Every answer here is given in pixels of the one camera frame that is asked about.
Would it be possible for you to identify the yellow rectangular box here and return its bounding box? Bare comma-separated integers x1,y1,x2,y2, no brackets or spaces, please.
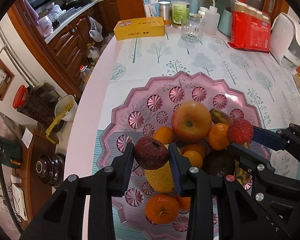
114,17,165,41

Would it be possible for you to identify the clear oil bottle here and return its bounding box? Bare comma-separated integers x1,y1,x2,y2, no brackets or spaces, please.
86,42,100,67

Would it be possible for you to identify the metal can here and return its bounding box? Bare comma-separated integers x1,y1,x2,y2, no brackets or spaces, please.
159,1,172,27

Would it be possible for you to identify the wooden kitchen cabinet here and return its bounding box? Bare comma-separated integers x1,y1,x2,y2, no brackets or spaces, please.
7,0,118,98

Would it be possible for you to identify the clear ribbed glass cup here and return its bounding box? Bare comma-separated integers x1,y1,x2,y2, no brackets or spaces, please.
180,14,205,44

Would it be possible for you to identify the red lychee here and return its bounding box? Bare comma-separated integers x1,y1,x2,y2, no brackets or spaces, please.
227,119,254,145

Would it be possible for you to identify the wooden wall frame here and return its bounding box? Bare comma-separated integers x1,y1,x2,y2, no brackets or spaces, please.
0,47,15,102

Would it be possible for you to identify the dark green box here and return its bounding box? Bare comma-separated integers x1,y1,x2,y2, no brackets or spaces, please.
0,135,23,169

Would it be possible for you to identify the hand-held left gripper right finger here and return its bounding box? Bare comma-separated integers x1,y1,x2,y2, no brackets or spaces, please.
168,142,252,240

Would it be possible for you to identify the dark red wrinkled fruit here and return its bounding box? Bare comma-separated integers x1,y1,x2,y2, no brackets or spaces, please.
134,137,170,170

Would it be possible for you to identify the dark avocado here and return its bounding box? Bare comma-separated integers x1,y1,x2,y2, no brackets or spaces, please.
202,151,237,178

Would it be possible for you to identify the white tree-print tablecloth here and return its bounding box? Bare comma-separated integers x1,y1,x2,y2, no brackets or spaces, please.
95,31,300,240

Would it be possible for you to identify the glass bottle with green label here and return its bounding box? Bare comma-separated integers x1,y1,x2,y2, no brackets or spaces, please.
170,0,190,29

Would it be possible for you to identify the white enamel pot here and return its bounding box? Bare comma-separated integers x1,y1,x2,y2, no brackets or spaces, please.
54,94,78,123

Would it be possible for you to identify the yellow cloth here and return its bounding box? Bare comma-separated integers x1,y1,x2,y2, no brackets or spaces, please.
45,99,74,144

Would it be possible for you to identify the dark jar with red lid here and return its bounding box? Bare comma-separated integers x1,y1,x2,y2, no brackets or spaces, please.
12,84,54,124

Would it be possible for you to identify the spotted ripe banana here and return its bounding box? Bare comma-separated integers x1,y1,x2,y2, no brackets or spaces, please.
209,108,252,187

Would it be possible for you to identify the red package of paper cups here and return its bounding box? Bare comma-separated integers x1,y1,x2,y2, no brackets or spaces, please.
227,0,272,53

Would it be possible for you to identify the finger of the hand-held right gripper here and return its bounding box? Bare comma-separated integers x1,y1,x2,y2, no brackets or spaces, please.
251,123,300,160
226,142,275,180

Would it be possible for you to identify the white squeeze bottle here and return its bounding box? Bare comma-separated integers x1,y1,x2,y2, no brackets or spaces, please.
197,0,220,35

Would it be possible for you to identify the yellow pear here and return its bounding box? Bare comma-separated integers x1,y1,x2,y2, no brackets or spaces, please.
144,144,182,194

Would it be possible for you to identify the mandarin orange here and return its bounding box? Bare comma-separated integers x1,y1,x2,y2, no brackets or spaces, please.
182,143,207,158
207,123,232,151
145,194,180,225
153,126,174,145

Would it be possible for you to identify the white plastic bag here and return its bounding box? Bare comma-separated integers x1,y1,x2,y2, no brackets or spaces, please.
89,16,103,42

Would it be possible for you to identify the white countertop appliance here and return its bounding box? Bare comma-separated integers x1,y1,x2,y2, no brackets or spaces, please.
269,12,300,71

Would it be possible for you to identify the pink plastic fruit bowl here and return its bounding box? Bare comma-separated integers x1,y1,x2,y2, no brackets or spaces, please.
96,71,273,240

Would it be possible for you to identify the blue and white carton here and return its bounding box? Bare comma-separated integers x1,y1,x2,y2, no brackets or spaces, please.
142,0,160,18

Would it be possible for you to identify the red apple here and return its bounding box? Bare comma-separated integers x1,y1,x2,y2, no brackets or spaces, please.
171,101,212,143

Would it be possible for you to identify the white paper card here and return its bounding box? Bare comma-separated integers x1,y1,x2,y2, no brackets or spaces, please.
22,127,33,148

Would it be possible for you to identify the dark clay pot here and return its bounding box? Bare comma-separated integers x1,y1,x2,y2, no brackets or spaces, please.
36,153,66,187

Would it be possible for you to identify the small yellow-orange citrus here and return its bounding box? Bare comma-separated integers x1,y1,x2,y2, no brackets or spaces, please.
182,150,204,170
176,195,192,211

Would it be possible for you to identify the red-cap oil bottle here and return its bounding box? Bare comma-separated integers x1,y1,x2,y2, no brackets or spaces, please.
79,65,92,85

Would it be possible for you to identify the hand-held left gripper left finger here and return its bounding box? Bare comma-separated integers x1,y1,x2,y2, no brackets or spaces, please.
20,142,136,240

